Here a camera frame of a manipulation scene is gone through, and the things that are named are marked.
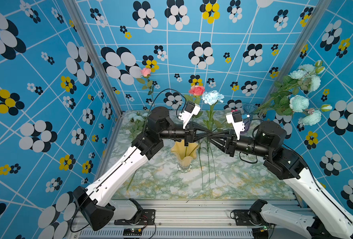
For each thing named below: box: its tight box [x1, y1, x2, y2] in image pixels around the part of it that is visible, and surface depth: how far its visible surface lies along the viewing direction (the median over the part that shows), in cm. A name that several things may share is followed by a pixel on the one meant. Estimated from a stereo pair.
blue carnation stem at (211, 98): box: [201, 90, 225, 185], surface depth 47 cm
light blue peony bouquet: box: [253, 59, 333, 126], surface depth 67 cm
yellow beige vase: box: [170, 139, 198, 173], surface depth 83 cm
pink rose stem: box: [136, 67, 156, 107], surface depth 90 cm
